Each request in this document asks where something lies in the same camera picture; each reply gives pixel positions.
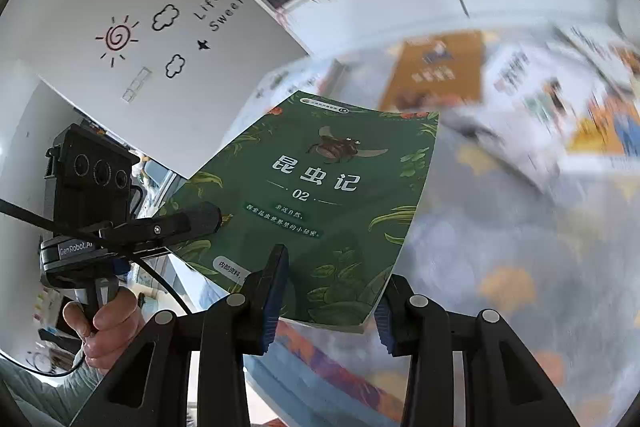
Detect black lettering wall sticker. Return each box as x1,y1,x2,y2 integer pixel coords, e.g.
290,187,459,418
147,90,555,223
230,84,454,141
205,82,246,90
192,0,246,32

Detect black cloud outline sticker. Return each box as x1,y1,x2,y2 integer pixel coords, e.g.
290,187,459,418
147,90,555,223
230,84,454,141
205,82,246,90
165,54,187,80
151,4,180,32

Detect grey fan-pattern mat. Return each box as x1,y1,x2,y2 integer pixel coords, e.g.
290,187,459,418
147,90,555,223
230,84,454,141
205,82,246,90
240,107,640,427

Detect orange cartoon book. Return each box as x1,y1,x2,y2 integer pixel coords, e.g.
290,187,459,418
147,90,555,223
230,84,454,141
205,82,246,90
565,94,640,172

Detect person's left hand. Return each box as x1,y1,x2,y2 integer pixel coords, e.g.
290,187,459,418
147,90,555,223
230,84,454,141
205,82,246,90
62,284,147,373

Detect stack of children's books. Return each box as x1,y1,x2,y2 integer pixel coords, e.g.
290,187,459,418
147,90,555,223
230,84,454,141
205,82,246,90
247,57,351,118

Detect white wall switch panel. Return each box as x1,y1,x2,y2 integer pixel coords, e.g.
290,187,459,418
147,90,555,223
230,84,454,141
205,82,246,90
122,67,152,104

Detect person's grey green clothing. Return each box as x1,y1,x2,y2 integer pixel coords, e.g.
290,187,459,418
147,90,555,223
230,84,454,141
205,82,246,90
0,354,106,427

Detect golden brown book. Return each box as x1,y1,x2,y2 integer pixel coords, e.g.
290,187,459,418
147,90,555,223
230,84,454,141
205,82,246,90
377,31,487,114

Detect colourful picture book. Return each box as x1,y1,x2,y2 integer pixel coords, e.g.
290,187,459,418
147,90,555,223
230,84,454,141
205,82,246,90
552,24,640,98

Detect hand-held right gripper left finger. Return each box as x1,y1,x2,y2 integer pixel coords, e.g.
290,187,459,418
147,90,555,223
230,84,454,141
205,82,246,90
70,244,291,427

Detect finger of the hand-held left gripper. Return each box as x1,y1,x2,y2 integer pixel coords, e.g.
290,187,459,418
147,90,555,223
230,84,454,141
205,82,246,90
99,201,223,258

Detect green leafy insect book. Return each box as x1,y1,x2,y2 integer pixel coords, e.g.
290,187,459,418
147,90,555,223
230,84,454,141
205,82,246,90
167,90,441,334

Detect red sun wall sticker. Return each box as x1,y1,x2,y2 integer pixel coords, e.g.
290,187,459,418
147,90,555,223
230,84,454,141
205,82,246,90
95,16,140,68

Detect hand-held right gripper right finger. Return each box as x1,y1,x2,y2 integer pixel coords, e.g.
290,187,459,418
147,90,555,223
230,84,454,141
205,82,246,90
374,274,581,427

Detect white illustrated book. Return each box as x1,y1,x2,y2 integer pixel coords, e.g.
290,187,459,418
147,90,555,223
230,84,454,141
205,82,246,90
480,42,571,148

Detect black cable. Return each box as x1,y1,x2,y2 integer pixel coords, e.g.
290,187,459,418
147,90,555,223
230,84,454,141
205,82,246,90
0,198,197,376

